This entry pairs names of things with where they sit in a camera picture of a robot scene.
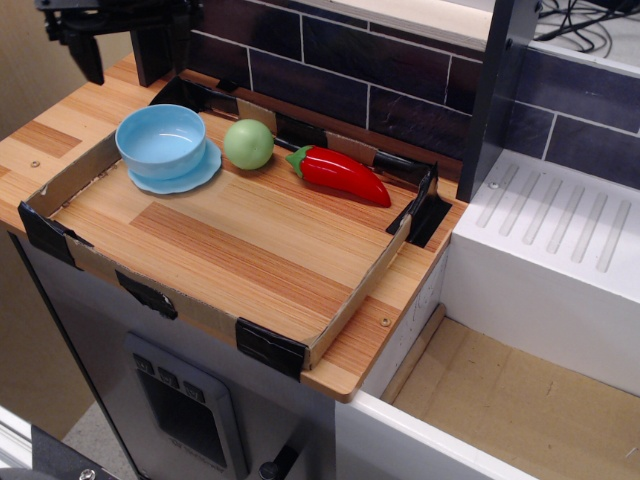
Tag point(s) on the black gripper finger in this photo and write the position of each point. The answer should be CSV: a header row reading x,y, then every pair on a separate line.
x,y
85,52
179,45

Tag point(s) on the light blue scalloped plate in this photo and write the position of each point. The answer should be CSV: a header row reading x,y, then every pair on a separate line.
x,y
202,173

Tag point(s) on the red toy chili pepper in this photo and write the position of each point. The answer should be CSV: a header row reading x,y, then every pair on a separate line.
x,y
329,168

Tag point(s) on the green toy ball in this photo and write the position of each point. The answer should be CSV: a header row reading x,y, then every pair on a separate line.
x,y
248,144

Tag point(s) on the light blue bowl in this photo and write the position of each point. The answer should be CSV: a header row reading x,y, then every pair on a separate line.
x,y
161,142

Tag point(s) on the dark grey left post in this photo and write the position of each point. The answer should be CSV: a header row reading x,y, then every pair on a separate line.
x,y
152,54

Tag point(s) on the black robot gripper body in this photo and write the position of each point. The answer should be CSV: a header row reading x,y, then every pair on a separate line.
x,y
65,20

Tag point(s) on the dark grey vertical post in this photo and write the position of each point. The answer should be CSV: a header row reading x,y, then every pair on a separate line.
x,y
512,28

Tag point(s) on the black oven knob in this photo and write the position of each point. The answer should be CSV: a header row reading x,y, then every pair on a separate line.
x,y
280,466

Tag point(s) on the grey toy oven front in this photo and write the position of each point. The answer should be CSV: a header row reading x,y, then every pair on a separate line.
x,y
183,404

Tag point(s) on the white toy sink unit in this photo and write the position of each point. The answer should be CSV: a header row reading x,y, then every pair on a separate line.
x,y
519,359

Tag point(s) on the cardboard tray frame with tape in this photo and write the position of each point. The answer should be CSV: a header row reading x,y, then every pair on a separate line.
x,y
308,280

